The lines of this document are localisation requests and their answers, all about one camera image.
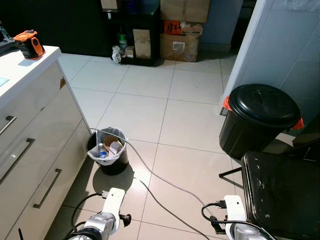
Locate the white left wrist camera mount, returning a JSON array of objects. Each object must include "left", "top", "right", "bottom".
[{"left": 100, "top": 188, "right": 126, "bottom": 222}]

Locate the orange bin bag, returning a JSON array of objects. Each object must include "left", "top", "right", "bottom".
[{"left": 222, "top": 95, "right": 305, "bottom": 132}]

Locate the grey floor cable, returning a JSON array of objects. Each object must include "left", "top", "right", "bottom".
[{"left": 90, "top": 128, "right": 226, "bottom": 240}]

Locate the brown cardboard scrap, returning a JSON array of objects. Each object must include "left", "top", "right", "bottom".
[{"left": 102, "top": 134, "right": 119, "bottom": 148}]

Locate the white kitchen drawer cabinet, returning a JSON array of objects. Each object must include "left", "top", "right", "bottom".
[{"left": 0, "top": 46, "right": 94, "bottom": 240}]

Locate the green bottle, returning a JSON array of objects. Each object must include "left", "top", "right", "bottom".
[{"left": 117, "top": 31, "right": 128, "bottom": 51}]

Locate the orange black handheld device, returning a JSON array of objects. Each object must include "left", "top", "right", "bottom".
[{"left": 13, "top": 29, "right": 46, "bottom": 60}]

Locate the orange printed box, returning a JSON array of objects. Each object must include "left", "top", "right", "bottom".
[{"left": 163, "top": 20, "right": 204, "bottom": 37}]

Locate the flat cardboard piece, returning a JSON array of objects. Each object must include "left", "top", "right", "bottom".
[{"left": 132, "top": 28, "right": 152, "bottom": 60}]

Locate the small cardboard box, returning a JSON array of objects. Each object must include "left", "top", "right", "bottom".
[{"left": 124, "top": 45, "right": 136, "bottom": 59}]

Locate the clear plastic bottle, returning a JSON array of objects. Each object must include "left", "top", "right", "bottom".
[{"left": 97, "top": 143, "right": 108, "bottom": 159}]

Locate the large plain cardboard box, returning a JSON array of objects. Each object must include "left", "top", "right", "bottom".
[{"left": 160, "top": 0, "right": 211, "bottom": 24}]

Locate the black countertop device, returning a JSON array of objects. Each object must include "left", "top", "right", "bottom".
[{"left": 0, "top": 21, "right": 18, "bottom": 57}]

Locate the white bin liner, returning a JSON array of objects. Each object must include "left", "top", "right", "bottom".
[{"left": 87, "top": 127, "right": 127, "bottom": 166}]

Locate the steel drawer handle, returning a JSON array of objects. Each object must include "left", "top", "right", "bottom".
[
  {"left": 0, "top": 138, "right": 36, "bottom": 184},
  {"left": 0, "top": 115, "right": 17, "bottom": 136},
  {"left": 33, "top": 168, "right": 63, "bottom": 209}
]

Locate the large black lidded bin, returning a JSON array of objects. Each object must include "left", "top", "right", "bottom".
[{"left": 219, "top": 83, "right": 303, "bottom": 161}]

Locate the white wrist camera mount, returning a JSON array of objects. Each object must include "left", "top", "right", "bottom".
[
  {"left": 223, "top": 195, "right": 247, "bottom": 236},
  {"left": 100, "top": 188, "right": 126, "bottom": 222}
]

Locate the white carton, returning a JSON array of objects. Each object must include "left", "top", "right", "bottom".
[{"left": 108, "top": 141, "right": 124, "bottom": 156}]

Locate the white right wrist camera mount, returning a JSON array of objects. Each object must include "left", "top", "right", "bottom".
[{"left": 223, "top": 195, "right": 247, "bottom": 236}]

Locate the small black waste bin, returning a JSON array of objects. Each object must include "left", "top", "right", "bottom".
[{"left": 86, "top": 126, "right": 130, "bottom": 176}]

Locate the black shelf unit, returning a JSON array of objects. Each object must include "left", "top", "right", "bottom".
[{"left": 101, "top": 0, "right": 164, "bottom": 68}]

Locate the black chair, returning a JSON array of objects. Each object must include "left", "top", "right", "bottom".
[{"left": 219, "top": 151, "right": 320, "bottom": 240}]

